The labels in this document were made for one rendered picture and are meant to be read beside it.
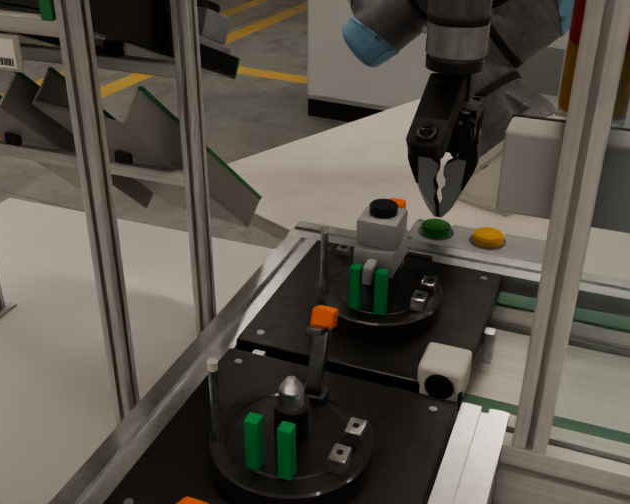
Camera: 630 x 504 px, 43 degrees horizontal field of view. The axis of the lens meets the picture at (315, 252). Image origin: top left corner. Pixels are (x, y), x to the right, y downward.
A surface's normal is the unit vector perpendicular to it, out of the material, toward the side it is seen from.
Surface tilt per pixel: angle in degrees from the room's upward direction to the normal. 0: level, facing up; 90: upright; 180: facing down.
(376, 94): 90
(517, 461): 90
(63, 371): 0
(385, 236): 90
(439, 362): 0
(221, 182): 90
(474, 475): 0
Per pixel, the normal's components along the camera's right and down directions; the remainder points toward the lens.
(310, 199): 0.01, -0.88
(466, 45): 0.10, 0.47
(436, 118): -0.22, -0.51
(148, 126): 0.86, 0.25
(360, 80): -0.44, 0.44
